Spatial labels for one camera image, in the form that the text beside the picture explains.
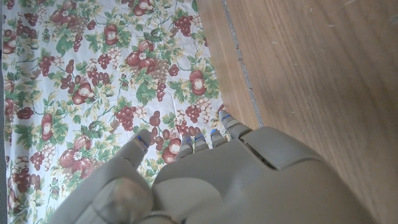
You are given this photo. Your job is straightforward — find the floral fruit print backdrop cloth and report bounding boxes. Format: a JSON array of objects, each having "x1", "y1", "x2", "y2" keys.
[{"x1": 2, "y1": 0, "x2": 225, "y2": 224}]

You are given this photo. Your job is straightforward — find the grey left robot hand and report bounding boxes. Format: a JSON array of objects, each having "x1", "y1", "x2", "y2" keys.
[{"x1": 48, "y1": 109, "x2": 379, "y2": 224}]

